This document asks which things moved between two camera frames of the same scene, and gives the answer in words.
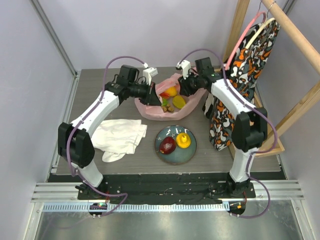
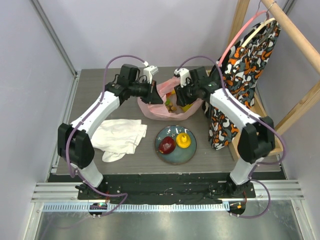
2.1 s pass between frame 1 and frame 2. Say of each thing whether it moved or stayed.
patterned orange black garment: stayed
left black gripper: stayed
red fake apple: stayed
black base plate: stayed
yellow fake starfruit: moved
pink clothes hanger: moved
